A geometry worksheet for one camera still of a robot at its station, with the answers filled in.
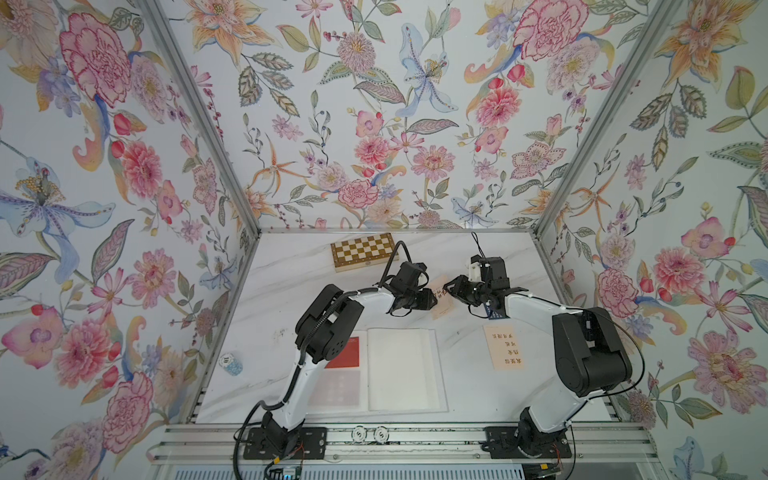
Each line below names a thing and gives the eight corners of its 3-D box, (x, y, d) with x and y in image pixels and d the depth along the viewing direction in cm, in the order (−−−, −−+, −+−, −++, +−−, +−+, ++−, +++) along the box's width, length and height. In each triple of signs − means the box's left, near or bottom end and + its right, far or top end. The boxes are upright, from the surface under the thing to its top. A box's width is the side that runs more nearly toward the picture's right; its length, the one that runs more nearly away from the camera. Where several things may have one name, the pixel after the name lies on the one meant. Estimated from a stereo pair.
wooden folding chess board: (335, 272, 110) (334, 267, 108) (330, 248, 118) (329, 243, 116) (399, 260, 114) (400, 255, 112) (391, 237, 122) (391, 232, 119)
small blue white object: (226, 375, 87) (215, 367, 82) (230, 361, 89) (221, 352, 84) (241, 375, 87) (231, 367, 82) (245, 361, 89) (236, 352, 84)
